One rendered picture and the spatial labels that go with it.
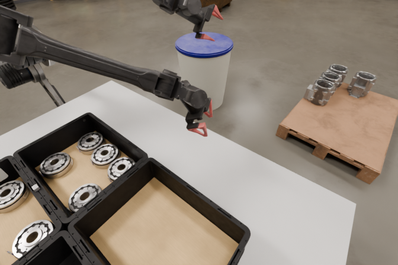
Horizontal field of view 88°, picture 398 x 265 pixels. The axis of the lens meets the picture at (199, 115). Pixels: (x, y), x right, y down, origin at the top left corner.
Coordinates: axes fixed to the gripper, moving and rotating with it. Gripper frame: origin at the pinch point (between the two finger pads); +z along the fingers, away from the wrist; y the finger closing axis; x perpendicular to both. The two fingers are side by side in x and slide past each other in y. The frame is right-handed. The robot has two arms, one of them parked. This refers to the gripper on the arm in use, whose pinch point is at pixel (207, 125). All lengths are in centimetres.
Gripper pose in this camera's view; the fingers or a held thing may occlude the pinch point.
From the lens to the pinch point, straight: 77.8
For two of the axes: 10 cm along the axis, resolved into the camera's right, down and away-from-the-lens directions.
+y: 2.3, -7.2, 6.6
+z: 4.7, 6.7, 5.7
